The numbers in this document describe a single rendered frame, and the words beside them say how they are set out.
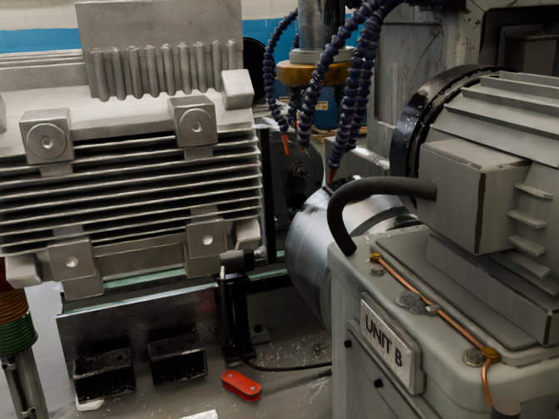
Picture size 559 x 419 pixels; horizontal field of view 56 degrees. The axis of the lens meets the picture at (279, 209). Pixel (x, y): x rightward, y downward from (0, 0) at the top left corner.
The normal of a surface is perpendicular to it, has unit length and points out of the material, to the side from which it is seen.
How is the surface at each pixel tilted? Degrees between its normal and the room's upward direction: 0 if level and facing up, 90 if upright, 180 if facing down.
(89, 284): 91
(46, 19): 90
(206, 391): 0
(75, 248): 91
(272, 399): 0
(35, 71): 90
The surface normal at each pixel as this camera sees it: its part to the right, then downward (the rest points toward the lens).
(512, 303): -0.95, 0.15
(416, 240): -0.05, -0.94
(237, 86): 0.19, -0.41
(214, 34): 0.31, 0.34
